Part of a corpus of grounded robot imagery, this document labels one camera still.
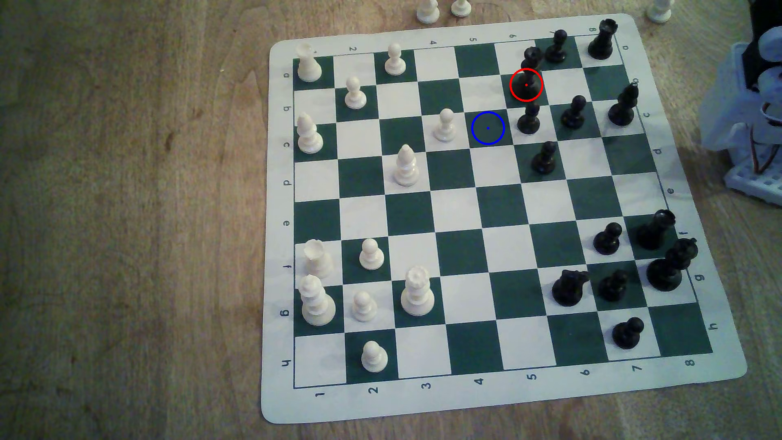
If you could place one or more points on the black chess knight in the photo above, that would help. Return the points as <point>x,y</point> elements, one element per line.
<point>568,290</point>

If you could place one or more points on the black chess pawn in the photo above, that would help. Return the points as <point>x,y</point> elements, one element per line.
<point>544,160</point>
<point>529,76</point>
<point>613,287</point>
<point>556,49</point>
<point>529,121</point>
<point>608,240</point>
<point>627,335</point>
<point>573,115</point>

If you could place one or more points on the white chess rook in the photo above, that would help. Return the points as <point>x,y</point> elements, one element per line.
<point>317,260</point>
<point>309,64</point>

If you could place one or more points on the black chess rook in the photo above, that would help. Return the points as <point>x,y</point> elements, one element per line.
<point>602,41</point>

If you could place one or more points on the white chess piece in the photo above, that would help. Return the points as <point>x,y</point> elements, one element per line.
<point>660,11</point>
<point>461,7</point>
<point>427,11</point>

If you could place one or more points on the black chess bishop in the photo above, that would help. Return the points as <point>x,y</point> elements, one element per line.
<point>623,109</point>

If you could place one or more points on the green white chess board mat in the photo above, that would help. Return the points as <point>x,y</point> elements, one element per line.
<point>455,208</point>

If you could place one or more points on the white chess pawn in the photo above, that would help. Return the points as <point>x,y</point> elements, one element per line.
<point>355,95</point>
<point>374,358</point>
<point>365,307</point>
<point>395,61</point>
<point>446,127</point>
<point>371,255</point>

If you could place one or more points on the white chess bishop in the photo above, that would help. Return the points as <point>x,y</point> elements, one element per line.
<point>406,168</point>
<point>309,135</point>

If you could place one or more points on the white gridded robot base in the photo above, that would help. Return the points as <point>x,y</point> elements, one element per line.
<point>760,183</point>

